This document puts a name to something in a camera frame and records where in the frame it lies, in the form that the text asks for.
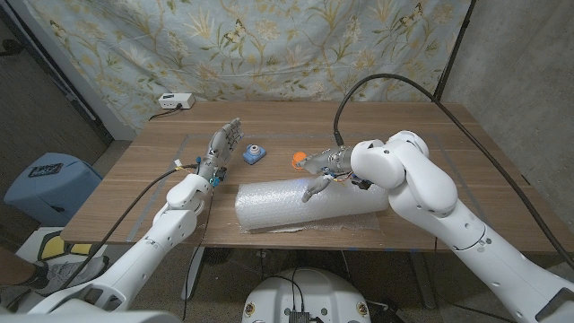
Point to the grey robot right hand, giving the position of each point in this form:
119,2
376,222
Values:
334,161

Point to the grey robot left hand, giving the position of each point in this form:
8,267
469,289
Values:
220,148

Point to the bubble wrap roll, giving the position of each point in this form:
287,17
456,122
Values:
269,202

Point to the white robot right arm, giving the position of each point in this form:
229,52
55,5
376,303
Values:
426,179

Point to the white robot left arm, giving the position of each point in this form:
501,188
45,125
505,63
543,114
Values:
148,251

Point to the orange cup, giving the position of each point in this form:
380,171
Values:
297,159

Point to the white power strip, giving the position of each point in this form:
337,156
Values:
176,101

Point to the floral backdrop cloth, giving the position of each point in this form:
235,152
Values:
269,45

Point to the white table leg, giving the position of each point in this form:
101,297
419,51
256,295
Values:
193,273

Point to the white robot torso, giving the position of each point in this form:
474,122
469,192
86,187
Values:
314,291

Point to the grey table leg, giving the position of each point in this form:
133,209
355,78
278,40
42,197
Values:
423,282

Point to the black backdrop stand pole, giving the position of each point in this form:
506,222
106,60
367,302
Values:
453,49
67,92

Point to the blue plastic bin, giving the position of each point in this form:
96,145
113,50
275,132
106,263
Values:
54,193

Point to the yellow and white floor mat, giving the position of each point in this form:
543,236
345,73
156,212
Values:
54,247

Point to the grey sneaker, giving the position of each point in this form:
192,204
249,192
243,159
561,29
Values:
72,273

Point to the person's bare leg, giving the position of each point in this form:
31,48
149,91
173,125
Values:
13,267

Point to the blue toy camera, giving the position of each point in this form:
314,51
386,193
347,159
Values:
254,154

